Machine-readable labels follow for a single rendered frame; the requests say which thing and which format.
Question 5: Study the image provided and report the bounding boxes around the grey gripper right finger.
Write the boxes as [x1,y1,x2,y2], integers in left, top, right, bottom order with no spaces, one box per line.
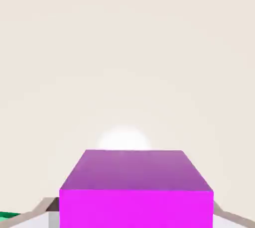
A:
[213,200,255,228]

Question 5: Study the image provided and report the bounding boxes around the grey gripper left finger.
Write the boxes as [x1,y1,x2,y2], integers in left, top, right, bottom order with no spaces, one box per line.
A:
[0,197,60,228]

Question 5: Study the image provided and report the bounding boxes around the small magenta cube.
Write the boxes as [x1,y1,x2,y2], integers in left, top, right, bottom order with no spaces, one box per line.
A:
[59,149,214,228]

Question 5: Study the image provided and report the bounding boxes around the small green cube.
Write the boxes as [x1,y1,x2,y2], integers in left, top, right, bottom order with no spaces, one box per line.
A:
[0,211,22,223]

